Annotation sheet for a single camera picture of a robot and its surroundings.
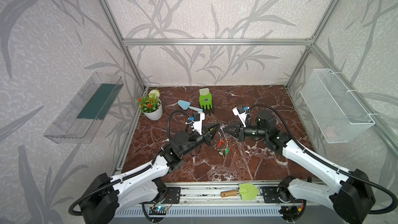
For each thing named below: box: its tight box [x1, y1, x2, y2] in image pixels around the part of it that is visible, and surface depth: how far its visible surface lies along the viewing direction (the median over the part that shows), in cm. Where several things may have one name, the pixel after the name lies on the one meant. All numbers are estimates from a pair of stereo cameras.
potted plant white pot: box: [135, 89, 164, 121], surface depth 95 cm
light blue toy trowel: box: [177, 100, 204, 112], surface depth 111 cm
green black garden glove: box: [199, 87, 213, 116], surface depth 114 cm
